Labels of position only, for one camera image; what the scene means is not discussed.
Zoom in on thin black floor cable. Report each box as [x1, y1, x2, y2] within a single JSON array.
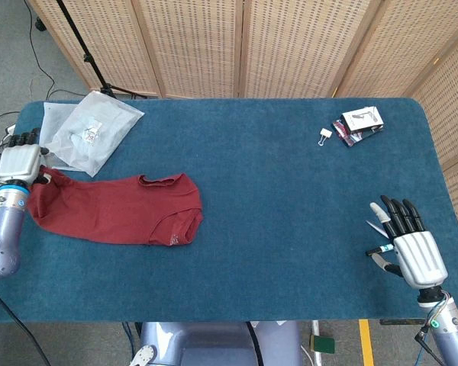
[[22, 0, 89, 101]]

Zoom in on silver-blue robot torso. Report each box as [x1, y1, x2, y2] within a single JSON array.
[[139, 322, 302, 366]]

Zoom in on white metal bracket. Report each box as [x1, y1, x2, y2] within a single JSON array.
[[129, 345, 157, 366]]

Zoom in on white and black box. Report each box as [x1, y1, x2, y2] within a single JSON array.
[[340, 106, 385, 134]]

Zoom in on flat translucent plastic bag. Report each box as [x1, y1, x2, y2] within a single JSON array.
[[40, 101, 85, 172]]

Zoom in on white pole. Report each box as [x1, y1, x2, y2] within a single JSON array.
[[311, 319, 324, 366]]

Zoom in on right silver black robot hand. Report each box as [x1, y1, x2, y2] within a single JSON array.
[[369, 194, 449, 289]]

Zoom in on black-handled scissors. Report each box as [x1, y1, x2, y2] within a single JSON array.
[[365, 220, 389, 239]]

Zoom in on black tripod stand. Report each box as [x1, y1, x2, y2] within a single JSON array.
[[55, 0, 148, 99]]

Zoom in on green block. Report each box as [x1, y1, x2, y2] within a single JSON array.
[[309, 335, 335, 355]]

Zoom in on red t-shirt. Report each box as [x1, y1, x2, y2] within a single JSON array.
[[26, 165, 205, 247]]

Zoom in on black torso cable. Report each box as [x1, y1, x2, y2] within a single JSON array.
[[246, 322, 263, 366]]

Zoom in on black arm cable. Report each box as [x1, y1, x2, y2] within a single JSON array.
[[0, 284, 53, 366]]

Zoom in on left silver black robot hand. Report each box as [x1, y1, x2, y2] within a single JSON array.
[[0, 127, 51, 188]]

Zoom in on dark box with red print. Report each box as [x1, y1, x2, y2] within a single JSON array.
[[331, 117, 385, 149]]

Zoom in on blue carpet table cover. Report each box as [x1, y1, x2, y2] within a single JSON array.
[[0, 97, 458, 324]]

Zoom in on plastic bag with white garment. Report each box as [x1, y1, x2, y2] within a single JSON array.
[[45, 90, 145, 178]]

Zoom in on black marker with teal label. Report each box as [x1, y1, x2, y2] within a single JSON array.
[[365, 243, 395, 257]]

